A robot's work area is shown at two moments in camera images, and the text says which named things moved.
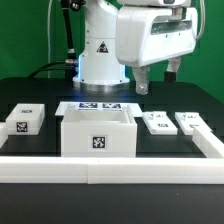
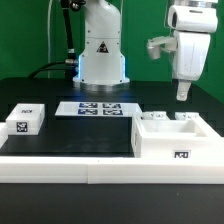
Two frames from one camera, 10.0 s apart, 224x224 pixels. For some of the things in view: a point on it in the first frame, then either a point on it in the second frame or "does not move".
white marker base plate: x=95 y=105 does not move
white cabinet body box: x=99 y=133 to x=185 y=138
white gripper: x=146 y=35 to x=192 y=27
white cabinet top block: x=26 y=119 does not move
